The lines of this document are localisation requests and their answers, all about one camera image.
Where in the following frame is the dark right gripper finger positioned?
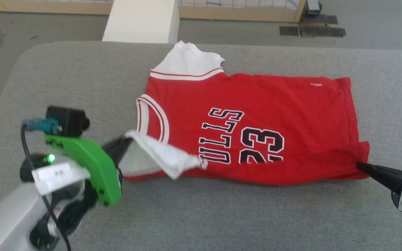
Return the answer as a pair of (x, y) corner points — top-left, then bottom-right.
(356, 162), (402, 182)
(370, 173), (402, 210)

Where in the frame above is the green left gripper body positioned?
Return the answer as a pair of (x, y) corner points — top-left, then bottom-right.
(20, 134), (123, 206)

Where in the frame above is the red white basketball jersey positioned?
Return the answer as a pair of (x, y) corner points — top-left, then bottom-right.
(119, 40), (371, 185)

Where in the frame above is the white paper label tag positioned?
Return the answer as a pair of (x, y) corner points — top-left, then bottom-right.
(31, 161), (90, 196)

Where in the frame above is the large black floor plate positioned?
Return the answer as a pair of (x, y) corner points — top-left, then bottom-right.
(299, 14), (347, 38)

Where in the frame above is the small black floor patch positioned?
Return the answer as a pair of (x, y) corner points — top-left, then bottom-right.
(280, 25), (300, 37)

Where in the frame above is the lemon print partition screen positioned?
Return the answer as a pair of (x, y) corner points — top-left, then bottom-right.
(0, 0), (306, 23)

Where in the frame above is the grey metal partition foot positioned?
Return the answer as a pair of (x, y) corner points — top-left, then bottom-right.
(306, 0), (323, 16)

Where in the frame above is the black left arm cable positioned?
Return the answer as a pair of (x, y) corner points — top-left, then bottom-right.
(21, 118), (72, 251)

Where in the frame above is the white box pedestal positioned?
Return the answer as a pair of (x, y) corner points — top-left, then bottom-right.
(102, 0), (180, 44)

